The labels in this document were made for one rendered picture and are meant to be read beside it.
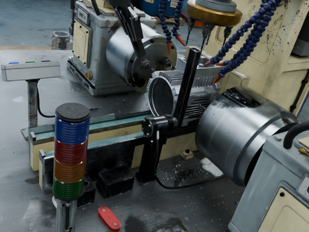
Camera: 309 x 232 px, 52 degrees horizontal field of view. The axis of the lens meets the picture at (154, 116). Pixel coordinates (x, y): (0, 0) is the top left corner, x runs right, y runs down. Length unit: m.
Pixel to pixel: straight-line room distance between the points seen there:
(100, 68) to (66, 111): 0.90
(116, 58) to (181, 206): 0.63
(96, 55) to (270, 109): 0.82
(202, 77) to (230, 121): 0.28
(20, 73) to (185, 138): 0.60
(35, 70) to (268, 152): 0.74
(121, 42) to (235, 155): 0.67
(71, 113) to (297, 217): 0.51
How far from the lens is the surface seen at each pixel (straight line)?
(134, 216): 0.96
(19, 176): 1.07
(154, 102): 1.17
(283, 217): 0.78
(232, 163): 0.86
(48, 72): 1.11
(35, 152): 1.03
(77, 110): 0.57
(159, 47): 1.27
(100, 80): 1.48
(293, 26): 1.13
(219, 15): 1.01
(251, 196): 0.84
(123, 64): 1.25
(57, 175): 0.63
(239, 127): 0.85
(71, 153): 0.59
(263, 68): 1.19
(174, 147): 1.17
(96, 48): 1.43
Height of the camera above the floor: 1.51
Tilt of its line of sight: 30 degrees down
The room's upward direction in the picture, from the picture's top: 12 degrees clockwise
